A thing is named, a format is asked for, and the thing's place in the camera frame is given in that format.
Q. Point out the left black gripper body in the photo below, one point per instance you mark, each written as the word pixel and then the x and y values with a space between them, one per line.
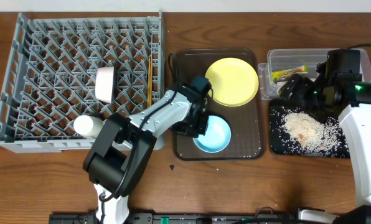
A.
pixel 189 125

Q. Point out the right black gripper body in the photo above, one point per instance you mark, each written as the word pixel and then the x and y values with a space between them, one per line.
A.
pixel 310 97

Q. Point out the light blue bowl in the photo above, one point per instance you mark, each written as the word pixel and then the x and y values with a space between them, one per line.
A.
pixel 217 136

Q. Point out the green yellow snack wrapper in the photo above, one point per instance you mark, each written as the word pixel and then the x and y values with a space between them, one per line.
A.
pixel 282 75

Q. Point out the yellow round plate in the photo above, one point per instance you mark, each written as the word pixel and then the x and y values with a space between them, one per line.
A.
pixel 234 82

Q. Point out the wooden chopstick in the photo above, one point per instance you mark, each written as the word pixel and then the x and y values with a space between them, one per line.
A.
pixel 150 82
pixel 147 92

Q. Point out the white bowl with crumbs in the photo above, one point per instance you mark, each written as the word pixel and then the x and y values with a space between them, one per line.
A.
pixel 104 84

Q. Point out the white cup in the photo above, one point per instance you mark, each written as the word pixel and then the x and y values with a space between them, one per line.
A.
pixel 88 126

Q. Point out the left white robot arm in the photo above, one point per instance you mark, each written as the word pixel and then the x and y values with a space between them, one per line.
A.
pixel 121 151

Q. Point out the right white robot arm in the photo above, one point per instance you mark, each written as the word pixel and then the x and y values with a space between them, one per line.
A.
pixel 348 98

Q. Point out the black waste tray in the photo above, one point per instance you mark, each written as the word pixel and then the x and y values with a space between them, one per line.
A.
pixel 277 109

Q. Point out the clear plastic waste bin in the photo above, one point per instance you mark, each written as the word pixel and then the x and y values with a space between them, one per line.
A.
pixel 283 59

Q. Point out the spilled rice pile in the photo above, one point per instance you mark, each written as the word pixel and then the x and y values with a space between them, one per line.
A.
pixel 309 137

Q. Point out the dark brown serving tray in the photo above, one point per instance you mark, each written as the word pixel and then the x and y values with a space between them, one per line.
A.
pixel 246 122

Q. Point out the grey plastic dish rack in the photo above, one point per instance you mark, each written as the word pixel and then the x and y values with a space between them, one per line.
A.
pixel 51 74

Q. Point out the black equipment rail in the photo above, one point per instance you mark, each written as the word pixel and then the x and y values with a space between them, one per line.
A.
pixel 262 215

